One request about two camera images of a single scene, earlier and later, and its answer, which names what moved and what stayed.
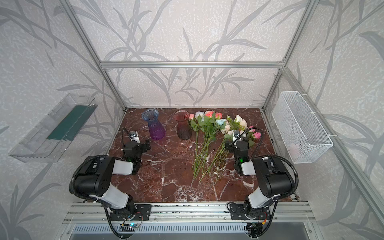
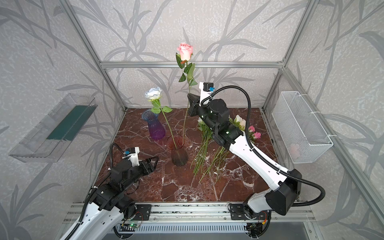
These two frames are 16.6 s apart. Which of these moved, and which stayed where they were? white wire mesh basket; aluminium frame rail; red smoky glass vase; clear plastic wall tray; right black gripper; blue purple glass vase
Moved: right black gripper; red smoky glass vase
Stayed: aluminium frame rail; blue purple glass vase; white wire mesh basket; clear plastic wall tray
